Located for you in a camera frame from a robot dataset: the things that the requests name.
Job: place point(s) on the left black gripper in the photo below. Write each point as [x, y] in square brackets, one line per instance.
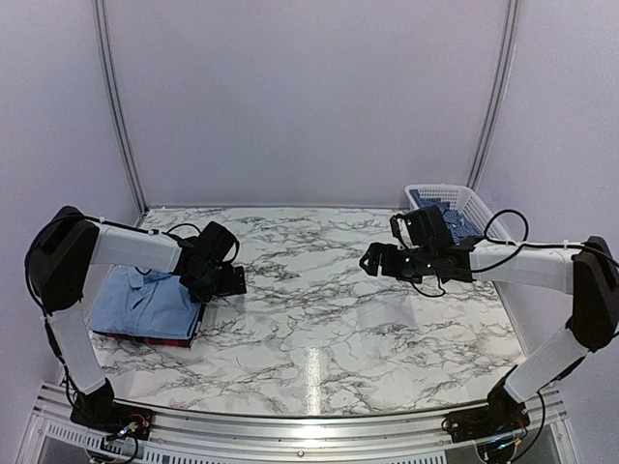
[228, 286]

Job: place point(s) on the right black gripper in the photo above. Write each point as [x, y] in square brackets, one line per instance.
[375, 252]

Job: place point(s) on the red black plaid shirt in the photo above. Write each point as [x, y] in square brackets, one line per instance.
[159, 341]

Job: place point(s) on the light blue long sleeve shirt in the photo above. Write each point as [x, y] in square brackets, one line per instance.
[155, 305]

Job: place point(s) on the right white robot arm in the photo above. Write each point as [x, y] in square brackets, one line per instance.
[576, 282]

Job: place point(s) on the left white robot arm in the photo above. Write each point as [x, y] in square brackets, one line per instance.
[59, 259]

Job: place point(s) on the blue patterned shirt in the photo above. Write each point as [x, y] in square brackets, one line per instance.
[450, 212]

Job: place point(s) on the white plastic basket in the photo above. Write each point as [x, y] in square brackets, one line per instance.
[459, 203]

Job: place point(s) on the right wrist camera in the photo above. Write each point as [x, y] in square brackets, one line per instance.
[400, 232]

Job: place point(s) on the aluminium front frame rail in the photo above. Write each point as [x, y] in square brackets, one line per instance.
[185, 437]

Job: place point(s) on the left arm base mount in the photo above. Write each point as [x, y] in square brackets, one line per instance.
[119, 421]

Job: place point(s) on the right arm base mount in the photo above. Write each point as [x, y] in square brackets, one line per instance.
[481, 422]

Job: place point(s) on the right aluminium wall post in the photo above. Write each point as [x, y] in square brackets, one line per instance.
[497, 93]

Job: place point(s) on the aluminium wall post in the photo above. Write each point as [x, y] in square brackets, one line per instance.
[497, 93]
[112, 90]

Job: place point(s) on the left aluminium wall post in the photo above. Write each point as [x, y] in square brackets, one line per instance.
[112, 90]

